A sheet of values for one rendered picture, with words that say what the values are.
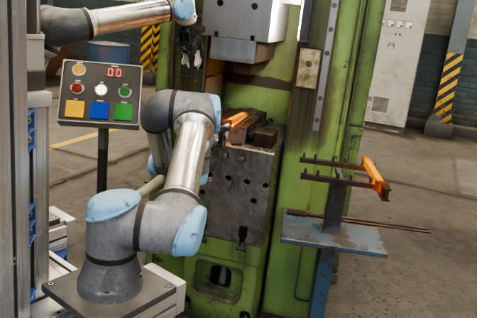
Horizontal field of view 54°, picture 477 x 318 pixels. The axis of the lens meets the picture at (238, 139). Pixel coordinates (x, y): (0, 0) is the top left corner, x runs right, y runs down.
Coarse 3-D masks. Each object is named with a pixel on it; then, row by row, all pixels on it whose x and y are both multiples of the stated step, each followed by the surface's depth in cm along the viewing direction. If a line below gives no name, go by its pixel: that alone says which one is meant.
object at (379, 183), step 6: (366, 156) 196; (366, 162) 188; (372, 162) 189; (366, 168) 185; (372, 168) 180; (372, 174) 174; (378, 174) 174; (378, 180) 166; (378, 186) 163; (384, 186) 158; (378, 192) 162; (384, 192) 157; (384, 198) 156
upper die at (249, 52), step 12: (216, 36) 200; (216, 48) 200; (228, 48) 198; (240, 48) 197; (252, 48) 196; (264, 48) 211; (228, 60) 200; (240, 60) 198; (252, 60) 197; (264, 60) 216
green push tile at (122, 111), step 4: (116, 104) 200; (120, 104) 201; (124, 104) 201; (128, 104) 201; (132, 104) 202; (116, 108) 200; (120, 108) 200; (124, 108) 201; (128, 108) 201; (132, 108) 202; (116, 112) 200; (120, 112) 200; (124, 112) 200; (128, 112) 201; (116, 116) 199; (120, 116) 199; (124, 116) 200; (128, 116) 200; (116, 120) 199; (120, 120) 199; (124, 120) 200; (128, 120) 200
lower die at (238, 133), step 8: (224, 112) 236; (232, 112) 233; (240, 112) 230; (256, 112) 238; (264, 112) 241; (240, 120) 213; (256, 120) 222; (232, 128) 206; (240, 128) 205; (248, 128) 208; (232, 136) 207; (240, 136) 206
